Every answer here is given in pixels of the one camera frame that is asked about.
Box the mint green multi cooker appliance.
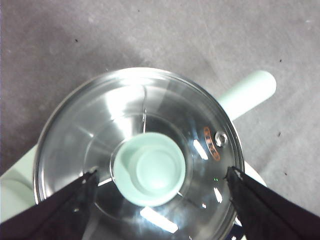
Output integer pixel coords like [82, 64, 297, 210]
[0, 146, 270, 240]

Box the glass lid with mint knob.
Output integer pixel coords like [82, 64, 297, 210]
[33, 66, 246, 240]

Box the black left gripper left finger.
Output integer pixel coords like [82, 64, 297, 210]
[0, 166, 100, 240]

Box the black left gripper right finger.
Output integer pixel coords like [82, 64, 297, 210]
[223, 166, 320, 240]

